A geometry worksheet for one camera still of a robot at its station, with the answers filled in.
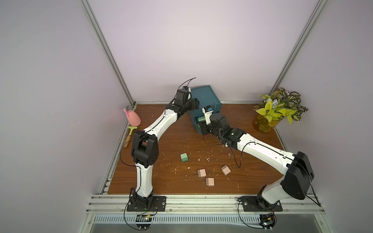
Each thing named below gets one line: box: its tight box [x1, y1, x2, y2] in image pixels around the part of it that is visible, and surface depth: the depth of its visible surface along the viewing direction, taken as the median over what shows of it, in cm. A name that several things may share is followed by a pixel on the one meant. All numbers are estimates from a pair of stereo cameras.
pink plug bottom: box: [205, 177, 215, 187], surface depth 79 cm
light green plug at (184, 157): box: [180, 152, 189, 163], surface depth 89 cm
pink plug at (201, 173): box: [197, 168, 207, 178], surface depth 83 cm
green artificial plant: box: [253, 87, 309, 126], surface depth 85 cm
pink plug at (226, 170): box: [220, 164, 232, 176], surface depth 84 cm
